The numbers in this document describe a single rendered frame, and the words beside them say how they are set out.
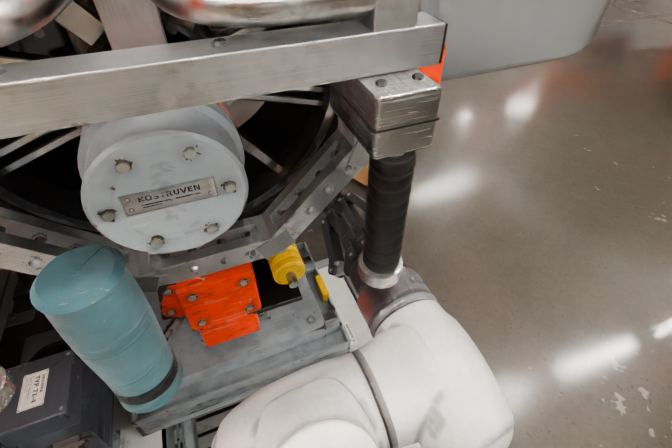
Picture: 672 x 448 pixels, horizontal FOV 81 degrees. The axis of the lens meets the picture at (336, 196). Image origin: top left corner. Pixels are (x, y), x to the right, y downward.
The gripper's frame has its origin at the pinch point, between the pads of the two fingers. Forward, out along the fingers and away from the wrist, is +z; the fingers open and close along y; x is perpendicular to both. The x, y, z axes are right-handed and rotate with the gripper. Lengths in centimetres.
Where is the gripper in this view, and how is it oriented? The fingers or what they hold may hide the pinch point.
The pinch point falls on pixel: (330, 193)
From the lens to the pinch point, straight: 65.8
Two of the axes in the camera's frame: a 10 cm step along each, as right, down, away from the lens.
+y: 6.6, -7.1, -2.7
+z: -3.7, -6.1, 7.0
